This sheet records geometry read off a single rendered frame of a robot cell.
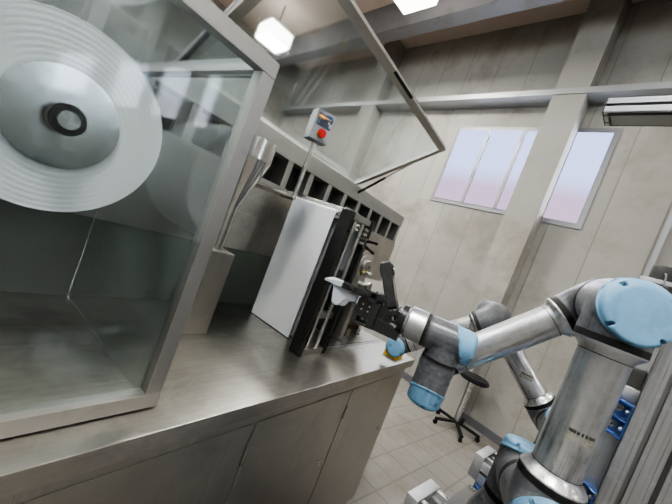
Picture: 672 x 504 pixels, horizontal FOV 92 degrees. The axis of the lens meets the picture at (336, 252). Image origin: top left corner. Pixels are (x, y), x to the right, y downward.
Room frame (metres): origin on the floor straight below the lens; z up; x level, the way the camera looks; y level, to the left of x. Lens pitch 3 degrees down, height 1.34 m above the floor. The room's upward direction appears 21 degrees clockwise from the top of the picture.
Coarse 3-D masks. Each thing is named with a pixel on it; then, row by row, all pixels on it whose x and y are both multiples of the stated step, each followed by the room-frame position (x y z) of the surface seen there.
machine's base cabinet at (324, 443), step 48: (384, 384) 1.47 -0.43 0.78; (240, 432) 0.78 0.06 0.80; (288, 432) 0.95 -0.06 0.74; (336, 432) 1.22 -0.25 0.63; (96, 480) 0.52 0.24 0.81; (144, 480) 0.60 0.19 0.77; (192, 480) 0.70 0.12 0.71; (240, 480) 0.83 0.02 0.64; (288, 480) 1.04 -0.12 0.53; (336, 480) 1.37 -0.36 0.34
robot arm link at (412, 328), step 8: (408, 312) 0.72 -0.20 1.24; (416, 312) 0.71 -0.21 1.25; (424, 312) 0.71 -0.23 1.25; (408, 320) 0.70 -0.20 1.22; (416, 320) 0.70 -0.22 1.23; (424, 320) 0.70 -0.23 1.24; (408, 328) 0.70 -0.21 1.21; (416, 328) 0.69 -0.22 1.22; (408, 336) 0.70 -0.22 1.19; (416, 336) 0.69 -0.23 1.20
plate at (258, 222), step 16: (256, 192) 1.33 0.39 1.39; (240, 208) 1.29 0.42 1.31; (256, 208) 1.36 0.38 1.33; (272, 208) 1.42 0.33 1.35; (288, 208) 1.50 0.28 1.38; (240, 224) 1.32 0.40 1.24; (256, 224) 1.38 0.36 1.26; (272, 224) 1.45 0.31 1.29; (240, 240) 1.34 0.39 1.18; (256, 240) 1.40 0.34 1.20; (272, 240) 1.48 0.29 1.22; (384, 240) 2.30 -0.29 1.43; (384, 256) 2.37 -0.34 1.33
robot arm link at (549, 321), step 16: (576, 288) 0.72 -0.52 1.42; (544, 304) 0.77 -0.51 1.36; (560, 304) 0.73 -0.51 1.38; (512, 320) 0.77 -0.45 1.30; (528, 320) 0.75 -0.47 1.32; (544, 320) 0.73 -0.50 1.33; (560, 320) 0.72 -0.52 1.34; (576, 320) 0.70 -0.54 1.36; (480, 336) 0.78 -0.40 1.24; (496, 336) 0.76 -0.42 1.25; (512, 336) 0.75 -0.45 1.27; (528, 336) 0.74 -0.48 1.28; (544, 336) 0.73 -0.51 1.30; (480, 352) 0.76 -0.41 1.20; (496, 352) 0.75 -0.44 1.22; (512, 352) 0.76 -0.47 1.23; (464, 368) 0.78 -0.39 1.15
